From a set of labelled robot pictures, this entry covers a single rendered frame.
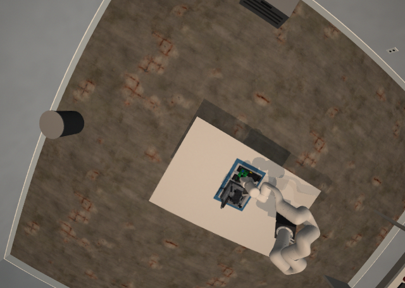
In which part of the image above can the green circuit board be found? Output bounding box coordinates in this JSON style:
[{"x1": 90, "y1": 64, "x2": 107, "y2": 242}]
[{"x1": 238, "y1": 169, "x2": 249, "y2": 178}]

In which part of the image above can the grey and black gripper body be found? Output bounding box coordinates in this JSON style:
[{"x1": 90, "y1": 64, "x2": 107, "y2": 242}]
[{"x1": 240, "y1": 177, "x2": 255, "y2": 188}]

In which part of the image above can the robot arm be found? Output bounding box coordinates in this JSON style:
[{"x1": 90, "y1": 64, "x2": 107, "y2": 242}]
[{"x1": 242, "y1": 181, "x2": 320, "y2": 275}]

